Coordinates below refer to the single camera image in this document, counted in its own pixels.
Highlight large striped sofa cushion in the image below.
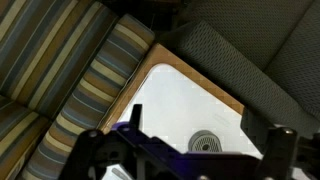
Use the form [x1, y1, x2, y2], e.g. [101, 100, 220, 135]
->
[0, 0, 119, 119]

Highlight gray pod coffee maker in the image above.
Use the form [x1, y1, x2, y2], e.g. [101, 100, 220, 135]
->
[187, 129, 223, 154]

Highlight striped sofa seat cushion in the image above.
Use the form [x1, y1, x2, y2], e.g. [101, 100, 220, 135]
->
[0, 95, 52, 180]

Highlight striped sofa bolster roll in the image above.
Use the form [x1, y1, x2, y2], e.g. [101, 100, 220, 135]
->
[18, 13, 156, 180]

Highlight wooden table with white top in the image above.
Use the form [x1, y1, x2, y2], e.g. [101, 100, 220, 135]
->
[98, 43, 265, 180]

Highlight dark green fabric sofa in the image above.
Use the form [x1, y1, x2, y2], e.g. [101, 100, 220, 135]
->
[156, 0, 320, 138]

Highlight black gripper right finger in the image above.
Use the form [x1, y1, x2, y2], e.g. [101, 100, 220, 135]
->
[240, 109, 299, 180]

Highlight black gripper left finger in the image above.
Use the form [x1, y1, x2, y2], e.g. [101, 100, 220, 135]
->
[59, 103, 145, 180]

